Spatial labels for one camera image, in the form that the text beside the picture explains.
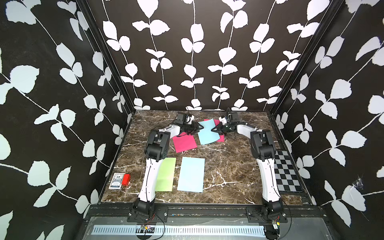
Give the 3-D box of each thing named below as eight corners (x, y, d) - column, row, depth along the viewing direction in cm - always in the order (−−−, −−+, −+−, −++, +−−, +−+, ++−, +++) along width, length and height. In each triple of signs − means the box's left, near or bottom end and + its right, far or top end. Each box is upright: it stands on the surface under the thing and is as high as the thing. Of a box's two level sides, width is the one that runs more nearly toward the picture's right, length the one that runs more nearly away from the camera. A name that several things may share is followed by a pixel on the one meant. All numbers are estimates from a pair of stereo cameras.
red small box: (122, 185, 85) (120, 183, 82) (125, 175, 89) (123, 173, 86) (128, 185, 85) (126, 183, 82) (131, 175, 89) (129, 173, 86)
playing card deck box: (109, 189, 83) (108, 188, 82) (115, 174, 89) (113, 173, 87) (120, 189, 83) (119, 188, 82) (125, 174, 89) (124, 173, 87)
